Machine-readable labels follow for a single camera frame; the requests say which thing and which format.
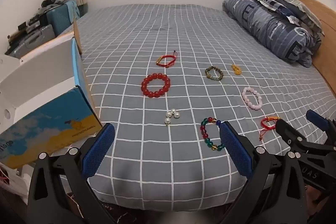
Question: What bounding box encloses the pink bead bracelet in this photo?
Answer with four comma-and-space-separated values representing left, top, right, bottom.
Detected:
242, 87, 263, 110

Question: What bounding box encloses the white pearl bead cluster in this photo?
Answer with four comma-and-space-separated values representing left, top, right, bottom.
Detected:
164, 109, 181, 127

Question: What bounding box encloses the multicolour glass bead bracelet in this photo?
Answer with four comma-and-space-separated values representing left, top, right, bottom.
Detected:
200, 117, 225, 152

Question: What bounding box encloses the grey checked bed sheet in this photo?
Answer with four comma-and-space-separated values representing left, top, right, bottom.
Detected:
75, 4, 336, 210

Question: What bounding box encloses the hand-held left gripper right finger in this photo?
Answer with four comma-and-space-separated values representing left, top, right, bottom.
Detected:
219, 121, 307, 224

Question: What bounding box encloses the wooden headboard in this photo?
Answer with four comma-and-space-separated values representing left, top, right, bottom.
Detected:
277, 0, 336, 98

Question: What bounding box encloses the red bead bracelet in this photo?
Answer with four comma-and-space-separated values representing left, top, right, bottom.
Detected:
141, 72, 171, 98

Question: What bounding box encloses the thin red cord bracelet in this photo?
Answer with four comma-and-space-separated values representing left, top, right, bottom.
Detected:
259, 116, 281, 141

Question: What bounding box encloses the brown green bead bracelet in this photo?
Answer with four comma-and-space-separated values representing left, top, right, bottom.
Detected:
205, 66, 224, 81

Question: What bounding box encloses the teal suitcase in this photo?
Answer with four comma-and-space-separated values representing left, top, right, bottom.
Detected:
47, 1, 79, 37

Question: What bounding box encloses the white storage box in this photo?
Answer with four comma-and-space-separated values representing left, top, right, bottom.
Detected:
0, 162, 32, 197

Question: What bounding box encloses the grey suitcase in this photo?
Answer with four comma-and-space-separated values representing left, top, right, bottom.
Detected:
5, 25, 57, 58

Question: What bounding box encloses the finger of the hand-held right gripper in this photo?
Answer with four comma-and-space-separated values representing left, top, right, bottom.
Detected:
306, 109, 336, 146
274, 118, 315, 159

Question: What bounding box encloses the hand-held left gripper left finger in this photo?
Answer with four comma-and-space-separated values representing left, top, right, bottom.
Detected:
26, 123, 116, 224

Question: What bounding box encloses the folded grey blue quilt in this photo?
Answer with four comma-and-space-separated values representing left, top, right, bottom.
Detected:
223, 0, 322, 68

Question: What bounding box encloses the red cord gold tube bracelet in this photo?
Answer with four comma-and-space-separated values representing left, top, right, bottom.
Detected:
156, 50, 179, 67

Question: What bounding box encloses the blue yellow cardboard box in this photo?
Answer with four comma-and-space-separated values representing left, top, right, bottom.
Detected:
0, 18, 103, 169

